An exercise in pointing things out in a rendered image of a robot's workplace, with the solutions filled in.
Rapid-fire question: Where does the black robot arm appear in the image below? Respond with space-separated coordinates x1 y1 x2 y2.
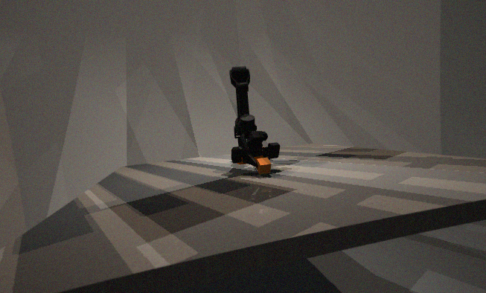
229 66 268 148

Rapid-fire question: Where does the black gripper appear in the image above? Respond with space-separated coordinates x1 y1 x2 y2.
231 139 280 167

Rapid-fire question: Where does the orange block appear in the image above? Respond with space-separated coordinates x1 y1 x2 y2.
256 158 271 174

